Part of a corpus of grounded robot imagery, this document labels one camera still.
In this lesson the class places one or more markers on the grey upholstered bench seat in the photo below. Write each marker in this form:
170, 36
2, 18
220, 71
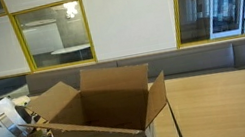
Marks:
195, 60

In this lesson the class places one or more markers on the white round table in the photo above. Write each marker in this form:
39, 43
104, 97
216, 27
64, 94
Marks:
70, 49

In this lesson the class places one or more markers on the brown cardboard shipping box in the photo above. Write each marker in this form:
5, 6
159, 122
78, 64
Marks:
103, 115

